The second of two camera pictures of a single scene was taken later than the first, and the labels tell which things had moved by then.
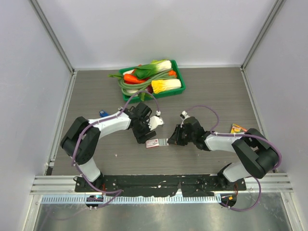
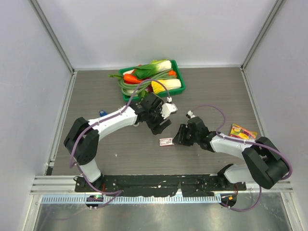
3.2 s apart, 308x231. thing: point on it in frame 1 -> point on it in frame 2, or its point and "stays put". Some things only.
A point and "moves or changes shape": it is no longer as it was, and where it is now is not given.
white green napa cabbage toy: x=156 y=66 stays put
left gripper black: x=141 y=137 -> x=157 y=128
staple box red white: x=156 y=142 moves or changes shape
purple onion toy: x=149 y=89 stays put
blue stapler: x=103 y=113 stays put
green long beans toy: x=136 y=87 stays put
